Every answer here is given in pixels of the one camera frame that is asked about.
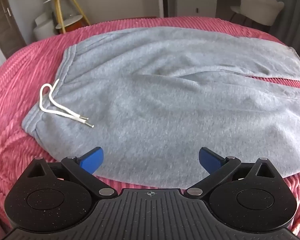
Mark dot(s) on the white round pouf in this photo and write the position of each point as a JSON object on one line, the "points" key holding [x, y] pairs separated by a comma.
{"points": [[43, 28]]}

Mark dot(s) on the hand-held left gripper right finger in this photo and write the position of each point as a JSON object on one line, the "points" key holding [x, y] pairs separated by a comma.
{"points": [[210, 158]]}

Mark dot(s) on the gold tripod shelf stand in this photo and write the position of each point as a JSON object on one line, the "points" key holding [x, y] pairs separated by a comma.
{"points": [[58, 10]]}

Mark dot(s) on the pink ribbed blanket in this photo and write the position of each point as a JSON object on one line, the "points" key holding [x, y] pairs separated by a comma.
{"points": [[12, 105]]}

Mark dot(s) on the grey fleece pants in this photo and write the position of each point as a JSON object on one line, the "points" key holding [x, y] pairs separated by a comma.
{"points": [[152, 105]]}

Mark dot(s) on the grey curtain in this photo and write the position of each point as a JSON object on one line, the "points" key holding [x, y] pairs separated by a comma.
{"points": [[293, 12]]}

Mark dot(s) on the white upholstered chair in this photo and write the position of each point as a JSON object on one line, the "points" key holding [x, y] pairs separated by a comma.
{"points": [[258, 8]]}

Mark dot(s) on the white bedside cabinet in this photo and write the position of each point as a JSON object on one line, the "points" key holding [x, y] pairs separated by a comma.
{"points": [[195, 3]]}

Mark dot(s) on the brown wooden door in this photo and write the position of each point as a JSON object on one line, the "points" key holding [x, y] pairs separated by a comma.
{"points": [[1, 17]]}

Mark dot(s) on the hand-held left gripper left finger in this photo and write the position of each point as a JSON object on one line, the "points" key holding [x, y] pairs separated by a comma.
{"points": [[91, 158]]}

